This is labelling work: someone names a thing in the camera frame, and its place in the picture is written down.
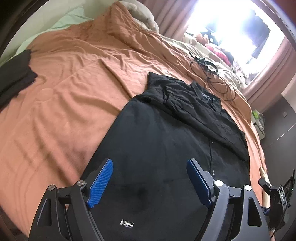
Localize black button-up jacket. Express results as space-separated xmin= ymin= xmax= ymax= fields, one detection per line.
xmin=82 ymin=73 xmax=250 ymax=240

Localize dark hanging clothes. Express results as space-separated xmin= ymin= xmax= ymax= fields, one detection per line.
xmin=243 ymin=10 xmax=270 ymax=59

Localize white bedside cabinet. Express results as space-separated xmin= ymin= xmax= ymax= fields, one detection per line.
xmin=251 ymin=109 xmax=265 ymax=140

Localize right pink curtain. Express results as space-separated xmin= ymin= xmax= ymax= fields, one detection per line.
xmin=243 ymin=38 xmax=295 ymax=113

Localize pink curtain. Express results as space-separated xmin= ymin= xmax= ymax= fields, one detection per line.
xmin=243 ymin=38 xmax=295 ymax=113
xmin=140 ymin=0 xmax=197 ymax=41

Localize orange-brown duvet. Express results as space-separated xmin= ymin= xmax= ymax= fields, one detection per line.
xmin=1 ymin=3 xmax=265 ymax=235

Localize folded black garment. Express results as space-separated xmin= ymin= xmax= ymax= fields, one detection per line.
xmin=0 ymin=50 xmax=38 ymax=110

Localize pink cloth pile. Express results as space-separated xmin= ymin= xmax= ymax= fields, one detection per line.
xmin=205 ymin=43 xmax=232 ymax=67

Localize beige patterned blanket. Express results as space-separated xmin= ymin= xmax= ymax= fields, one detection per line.
xmin=161 ymin=34 xmax=244 ymax=92

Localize light green pillow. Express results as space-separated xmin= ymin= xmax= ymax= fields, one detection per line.
xmin=1 ymin=6 xmax=93 ymax=66

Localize left pink curtain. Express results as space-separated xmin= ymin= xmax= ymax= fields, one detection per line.
xmin=140 ymin=0 xmax=197 ymax=41

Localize beige plush toy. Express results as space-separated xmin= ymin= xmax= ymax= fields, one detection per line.
xmin=120 ymin=0 xmax=159 ymax=33

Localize black tangled cable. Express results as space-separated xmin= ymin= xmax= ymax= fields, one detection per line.
xmin=189 ymin=52 xmax=236 ymax=103

